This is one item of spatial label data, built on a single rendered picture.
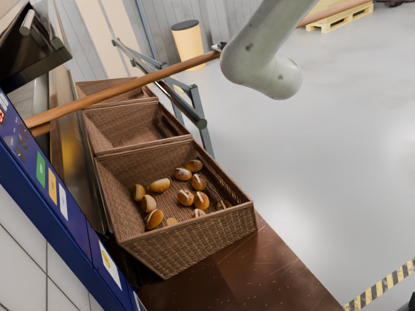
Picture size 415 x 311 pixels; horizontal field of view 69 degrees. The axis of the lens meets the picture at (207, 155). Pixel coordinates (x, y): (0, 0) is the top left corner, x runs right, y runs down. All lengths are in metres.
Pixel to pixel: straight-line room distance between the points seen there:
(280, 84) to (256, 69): 0.09
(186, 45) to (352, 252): 3.36
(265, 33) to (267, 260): 0.77
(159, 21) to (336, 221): 3.75
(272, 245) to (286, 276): 0.13
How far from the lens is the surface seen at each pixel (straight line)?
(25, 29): 0.67
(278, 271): 1.12
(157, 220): 1.31
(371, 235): 1.99
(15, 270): 0.43
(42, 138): 0.94
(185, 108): 0.82
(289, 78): 0.78
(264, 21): 0.68
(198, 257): 1.16
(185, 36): 4.34
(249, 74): 0.71
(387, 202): 2.18
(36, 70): 0.67
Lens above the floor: 1.53
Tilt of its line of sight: 36 degrees down
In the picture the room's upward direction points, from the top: 15 degrees counter-clockwise
